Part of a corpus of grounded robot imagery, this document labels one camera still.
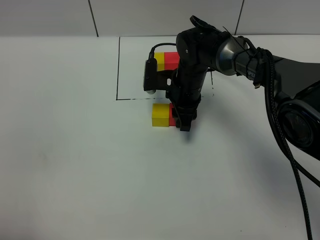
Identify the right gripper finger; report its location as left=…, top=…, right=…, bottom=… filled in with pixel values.
left=174, top=111, right=197, bottom=132
left=171, top=107, right=176, bottom=117

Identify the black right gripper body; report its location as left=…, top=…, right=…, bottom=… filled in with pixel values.
left=165, top=67, right=202, bottom=120

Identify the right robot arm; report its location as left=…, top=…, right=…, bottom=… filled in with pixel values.
left=168, top=16, right=320, bottom=159

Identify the template red cube block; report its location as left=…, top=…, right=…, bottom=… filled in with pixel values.
left=164, top=52, right=180, bottom=70

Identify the template yellow cube block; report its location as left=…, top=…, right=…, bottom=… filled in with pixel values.
left=154, top=52, right=165, bottom=72

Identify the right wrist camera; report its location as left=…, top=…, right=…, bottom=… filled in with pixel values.
left=143, top=58, right=177, bottom=95

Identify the black right camera cable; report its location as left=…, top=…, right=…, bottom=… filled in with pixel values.
left=149, top=43, right=320, bottom=240

